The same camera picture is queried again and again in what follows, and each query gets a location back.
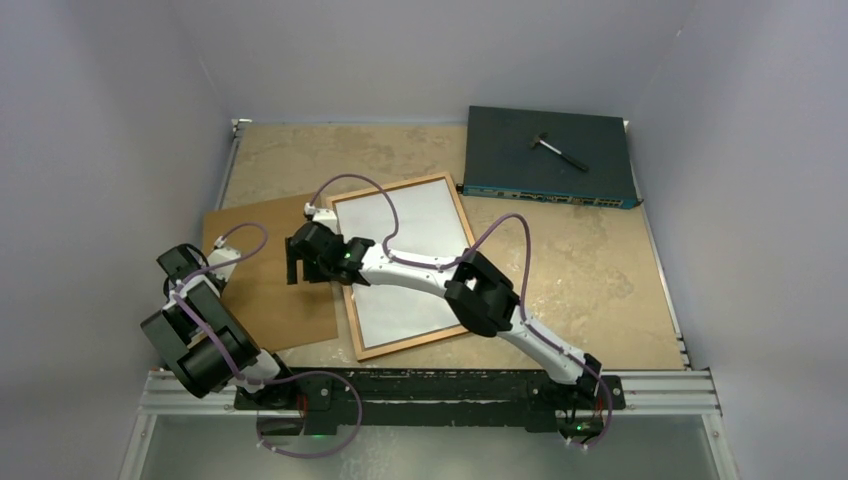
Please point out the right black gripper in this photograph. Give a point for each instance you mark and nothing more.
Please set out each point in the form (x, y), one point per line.
(310, 274)

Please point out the brown backing board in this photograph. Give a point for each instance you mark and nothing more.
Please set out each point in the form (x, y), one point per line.
(275, 314)

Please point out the orange wooden picture frame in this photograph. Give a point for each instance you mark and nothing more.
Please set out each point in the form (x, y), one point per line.
(351, 318)

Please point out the glossy photo print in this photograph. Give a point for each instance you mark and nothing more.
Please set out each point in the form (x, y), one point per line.
(417, 265)

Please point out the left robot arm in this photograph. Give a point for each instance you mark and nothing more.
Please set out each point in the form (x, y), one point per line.
(197, 337)

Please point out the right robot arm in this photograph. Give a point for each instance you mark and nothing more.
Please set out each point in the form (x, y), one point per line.
(480, 296)

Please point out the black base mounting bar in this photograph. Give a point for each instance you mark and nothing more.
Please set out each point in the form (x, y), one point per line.
(526, 399)

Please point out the small black hammer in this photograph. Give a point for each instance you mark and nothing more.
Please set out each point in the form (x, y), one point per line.
(541, 140)

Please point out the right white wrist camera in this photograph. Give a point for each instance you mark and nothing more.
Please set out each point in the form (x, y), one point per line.
(324, 216)

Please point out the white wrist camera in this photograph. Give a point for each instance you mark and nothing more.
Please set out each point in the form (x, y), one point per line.
(324, 216)
(222, 262)

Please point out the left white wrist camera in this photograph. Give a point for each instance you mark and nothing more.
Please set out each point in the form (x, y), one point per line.
(222, 262)

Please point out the dark network switch box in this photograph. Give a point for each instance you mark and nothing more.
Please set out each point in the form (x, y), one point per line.
(550, 157)

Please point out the aluminium rail frame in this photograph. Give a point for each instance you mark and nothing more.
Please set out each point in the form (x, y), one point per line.
(596, 280)

